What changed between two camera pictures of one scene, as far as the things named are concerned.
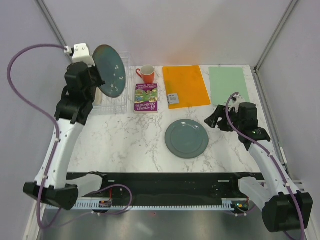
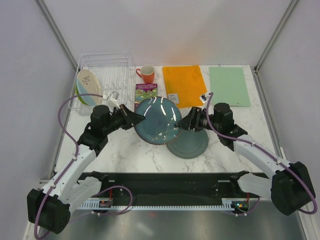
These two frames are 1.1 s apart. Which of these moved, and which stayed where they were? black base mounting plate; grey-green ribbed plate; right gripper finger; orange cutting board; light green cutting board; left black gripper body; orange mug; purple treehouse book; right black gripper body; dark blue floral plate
Moved: left black gripper body; dark blue floral plate; right gripper finger; right black gripper body
Stayed: orange cutting board; black base mounting plate; grey-green ribbed plate; purple treehouse book; light green cutting board; orange mug
